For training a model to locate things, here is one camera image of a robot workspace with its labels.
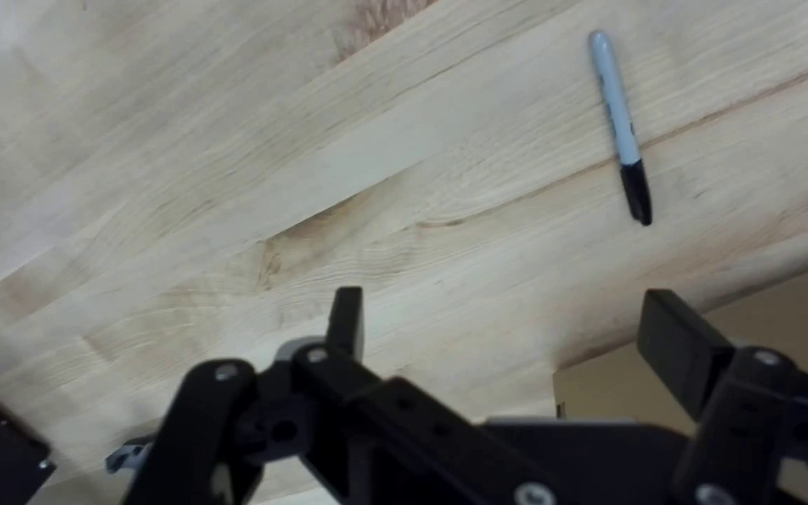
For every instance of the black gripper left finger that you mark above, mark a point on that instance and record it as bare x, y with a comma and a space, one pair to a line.
208, 423

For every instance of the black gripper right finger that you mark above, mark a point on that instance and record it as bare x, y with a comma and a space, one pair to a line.
749, 423

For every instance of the large cardboard box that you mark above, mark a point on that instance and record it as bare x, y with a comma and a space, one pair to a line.
798, 317

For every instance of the black grey marker pen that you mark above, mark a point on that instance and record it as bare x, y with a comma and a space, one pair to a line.
620, 122

